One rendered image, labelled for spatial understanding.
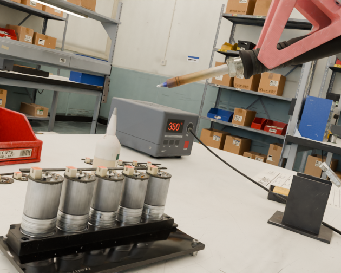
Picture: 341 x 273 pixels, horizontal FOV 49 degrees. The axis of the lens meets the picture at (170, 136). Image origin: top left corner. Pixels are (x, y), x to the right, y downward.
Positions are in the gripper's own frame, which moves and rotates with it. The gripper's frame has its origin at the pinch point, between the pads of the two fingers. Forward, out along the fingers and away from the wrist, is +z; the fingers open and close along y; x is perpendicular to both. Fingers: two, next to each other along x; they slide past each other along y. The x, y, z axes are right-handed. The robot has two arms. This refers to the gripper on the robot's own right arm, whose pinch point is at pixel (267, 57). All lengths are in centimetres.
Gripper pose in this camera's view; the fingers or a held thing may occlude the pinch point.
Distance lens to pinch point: 32.9
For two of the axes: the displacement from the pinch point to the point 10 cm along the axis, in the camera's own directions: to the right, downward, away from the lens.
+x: 7.5, 6.6, 0.8
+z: -6.6, 7.4, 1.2
